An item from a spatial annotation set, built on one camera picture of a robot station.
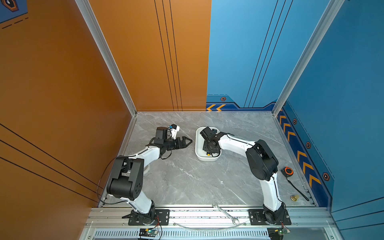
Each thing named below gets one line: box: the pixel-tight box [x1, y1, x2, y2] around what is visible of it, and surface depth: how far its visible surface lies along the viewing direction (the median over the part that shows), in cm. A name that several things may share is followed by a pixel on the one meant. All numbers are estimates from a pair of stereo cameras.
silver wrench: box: [212, 202, 240, 226], surface depth 77 cm
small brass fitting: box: [290, 195, 299, 202], surface depth 80 cm
